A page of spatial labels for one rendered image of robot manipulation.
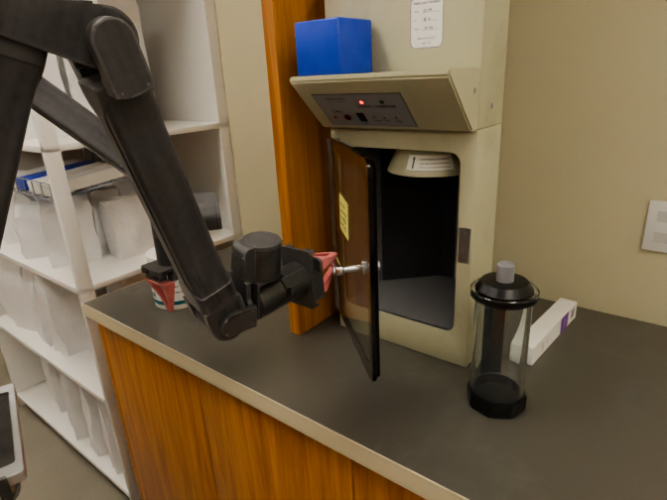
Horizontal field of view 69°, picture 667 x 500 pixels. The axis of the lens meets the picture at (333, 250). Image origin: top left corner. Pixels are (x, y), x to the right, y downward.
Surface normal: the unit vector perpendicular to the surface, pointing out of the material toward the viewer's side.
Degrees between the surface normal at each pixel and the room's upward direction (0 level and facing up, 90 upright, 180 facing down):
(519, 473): 0
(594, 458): 0
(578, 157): 90
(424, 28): 90
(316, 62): 90
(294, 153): 90
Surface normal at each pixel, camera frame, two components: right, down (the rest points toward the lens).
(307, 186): 0.79, 0.18
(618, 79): -0.62, 0.30
